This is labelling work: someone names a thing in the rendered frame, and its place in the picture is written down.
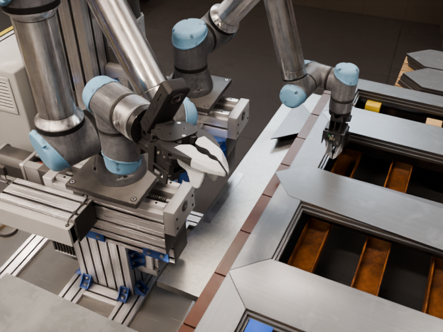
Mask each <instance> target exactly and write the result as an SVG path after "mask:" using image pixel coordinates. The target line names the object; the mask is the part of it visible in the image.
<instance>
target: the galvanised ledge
mask: <svg viewBox="0 0 443 332"><path fill-rule="evenodd" d="M320 98H321V96H320V95H316V94H312V95H311V96H310V97H309V98H308V99H307V100H306V102H304V103H303V105H304V106H305V107H306V108H307V109H308V110H309V111H310V113H311V112H312V110H313V109H314V107H315V106H316V104H317V103H318V100H319V99H320ZM290 110H291V108H289V107H286V106H285V105H284V104H282V105H281V107H280V108H279V109H278V111H277V112H276V114H275V115H274V116H273V118H272V119H271V121H270V122H269V123H268V125H267V126H266V128H265V129H264V130H263V132H262V133H261V135H260V136H259V137H258V139H257V140H256V142H255V143H254V144H253V146H252V148H251V149H250V150H249V152H248V153H247V154H246V156H245V157H244V158H243V160H242V162H240V164H239V166H238V167H237V168H236V170H235V171H234V172H233V174H232V175H231V176H230V178H229V180H228V181H227V182H226V184H225V185H224V187H223V188H222V189H221V191H220V192H219V194H218V195H217V196H216V198H215V199H214V201H213V202H212V203H211V205H210V206H209V208H208V209H207V210H206V212H205V213H204V215H203V216H202V217H201V219H200V221H199V222H198V223H197V224H196V226H195V227H194V229H193V230H192V231H191V233H190V235H189V236H188V237H187V245H186V246H185V249H184V250H183V252H182V253H181V255H180V256H179V259H178V260H177V262H176V263H172V262H169V264H168V265H167V267H166V268H165V269H164V271H163V272H162V274H161V275H160V276H159V278H158V280H157V284H158V287H161V288H163V289H165V290H167V291H170V292H173V293H175V294H178V295H180V296H183V297H185V298H188V299H190V300H193V301H195V302H196V301H197V299H198V297H199V296H200V294H201V292H202V291H203V289H204V287H205V286H206V284H207V282H208V281H209V280H210V278H211V276H212V274H213V273H214V271H215V270H216V268H217V266H218V265H219V263H220V262H221V260H222V258H223V256H224V255H225V253H226V252H227V250H228V248H229V247H230V245H231V243H232V242H233V240H234V238H235V237H236V235H237V233H238V232H239V231H240V228H241V227H242V226H243V223H244V222H245V220H246V219H247V217H248V216H249V214H250V212H251V211H252V209H253V207H254V205H255V204H256V203H257V201H258V199H259V197H260V196H261V194H262V193H263V191H264V189H265V188H266V186H267V184H268V183H269V181H270V179H271V178H272V176H273V175H274V173H275V172H276V169H277V168H278V166H279V165H280V163H281V161H282V160H283V158H284V157H285V155H286V153H287V151H288V150H289V148H290V147H291V145H292V143H293V142H294V140H295V139H296V137H297V135H298V134H294V135H291V136H286V137H282V138H276V139H271V137H272V136H273V135H274V133H275V131H276V130H277V129H278V127H279V126H280V125H281V123H282V122H283V120H284V119H285V117H286V116H287V114H288V113H289V112H290ZM237 173H242V174H245V175H244V176H243V178H242V179H241V180H240V182H239V184H238V185H237V186H236V187H235V189H234V190H233V192H232V193H231V194H230V196H229V198H228V199H227V200H226V201H225V203H224V204H223V206H222V207H221V209H220V210H219V212H218V213H217V214H216V216H215V217H214V218H213V220H212V221H211V223H206V222H203V220H204V218H205V217H206V216H207V214H208V213H209V212H210V210H211V209H212V208H213V206H214V205H215V203H216V202H217V201H218V199H219V198H220V196H221V195H222V194H223V193H224V191H225V189H226V188H227V187H228V186H229V184H230V183H231V181H232V180H233V179H234V178H235V176H236V174H237Z"/></svg>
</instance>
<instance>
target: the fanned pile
mask: <svg viewBox="0 0 443 332"><path fill-rule="evenodd" d="M310 114H311V113H310V111H309V110H308V109H307V108H306V107H305V106H304V105H303V104H301V105H300V106H298V107H296V108H291V110H290V112H289V113H288V114H287V116H286V117H285V119H284V120H283V122H282V123H281V125H280V126H279V127H278V129H277V130H276V131H275V133H274V135H273V136H272V137H271V139H276V138H282V137H286V136H291V135H294V134H298V133H299V132H300V130H301V129H302V127H303V125H304V124H305V122H306V121H307V119H308V117H309V115H310Z"/></svg>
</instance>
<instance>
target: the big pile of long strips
mask: <svg viewBox="0 0 443 332"><path fill-rule="evenodd" d="M406 55H407V61H408V66H409V67H411V68H412V69H413V70H414V71H410V72H403V74H402V75H401V78H400V80H398V81H399V82H398V84H399V85H400V86H402V87H403V88H407V89H410V90H416V91H419V92H425V93H429V94H434V95H438V96H443V51H436V50H431V49H428V50H424V51H417V52H412V53H406Z"/></svg>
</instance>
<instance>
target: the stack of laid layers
mask: <svg viewBox="0 0 443 332"><path fill-rule="evenodd" d="M359 98H362V99H367V100H371V101H376V102H380V103H385V104H388V105H394V106H398V107H403V108H406V109H412V110H415V111H420V112H424V113H430V114H433V115H438V116H441V117H443V107H439V106H435V105H429V104H426V103H420V102H417V101H411V100H408V99H402V98H398V97H393V96H387V95H384V94H378V93H375V92H370V91H366V90H360V89H358V90H357V92H356V94H355V99H354V103H355V105H356V104H357V102H358V99H359ZM353 107H355V106H353ZM349 142H353V143H356V144H360V145H364V146H368V147H372V148H376V149H379V150H384V151H387V152H392V153H396V154H400V155H404V156H407V157H412V158H415V159H420V160H423V161H428V162H431V163H435V164H439V165H443V155H440V154H437V153H432V152H427V151H424V150H419V149H416V148H411V147H408V146H403V145H400V144H395V143H392V142H387V141H384V140H379V139H376V138H371V137H368V136H363V135H360V134H355V133H352V132H351V134H350V139H349ZM329 158H330V156H329V155H328V154H326V155H325V154H324V157H323V158H322V161H321V162H320V165H319V166H318V168H319V169H323V170H324V168H325V166H326V164H327V162H328V160H329ZM350 179H351V178H350ZM354 180H356V179H354ZM357 181H359V182H363V181H360V180H357ZM363 183H365V184H369V185H372V186H375V187H378V188H381V189H384V190H388V191H390V192H394V193H396V194H400V195H402V196H407V197H409V198H413V199H415V200H418V201H421V202H425V203H428V204H431V205H434V206H437V207H440V208H443V204H441V203H438V202H434V201H431V200H427V199H424V198H420V197H417V196H413V195H410V194H406V193H403V192H398V191H396V190H392V189H389V188H384V187H381V186H377V185H375V184H370V183H367V182H363ZM300 201H301V202H300V204H299V206H298V208H297V210H296V212H295V214H294V216H293V218H292V219H291V221H290V223H289V225H288V227H287V229H286V231H285V233H284V235H283V237H282V239H281V241H280V243H279V245H278V247H277V249H276V251H275V252H274V255H273V256H272V258H271V259H273V260H276V261H279V260H280V258H281V255H282V254H283V251H284V250H285V247H286V246H287V243H288V242H289V239H290V237H291V235H292V233H293V231H294V229H295V227H296V225H297V223H298V221H299V219H300V217H301V215H302V213H306V214H309V215H313V216H315V217H319V218H322V219H325V220H328V221H331V222H334V223H338V224H340V225H345V226H347V227H351V228H353V229H357V230H360V231H363V232H366V233H370V234H372V235H376V236H380V237H382V238H386V239H388V240H393V241H395V242H398V243H402V244H405V245H408V246H411V247H414V248H418V249H420V250H424V251H427V252H430V253H433V254H437V255H439V256H443V250H440V249H437V248H435V247H432V246H429V245H426V244H423V243H421V242H417V241H415V240H412V239H410V238H406V237H404V236H401V235H397V234H395V233H391V232H390V231H386V230H384V229H380V228H378V227H375V226H372V225H369V224H367V223H364V222H361V221H358V220H356V219H352V218H350V217H346V216H344V215H341V214H338V213H335V212H333V211H330V210H327V209H324V208H322V207H318V206H316V205H313V204H310V203H307V202H304V201H302V200H300ZM250 319H253V320H255V321H258V322H260V323H263V324H265V325H268V326H270V327H273V328H274V329H273V331H272V332H305V331H302V330H300V329H297V328H295V327H292V326H290V325H287V324H285V323H282V322H280V321H277V320H275V319H272V318H269V317H267V316H264V315H262V314H259V313H257V312H254V311H252V310H249V309H247V308H246V310H245V312H244V314H243V316H242V318H241V319H240V321H239V323H238V325H237V327H236V329H235V331H234V332H244V330H245V328H246V326H247V324H248V322H249V320H250Z"/></svg>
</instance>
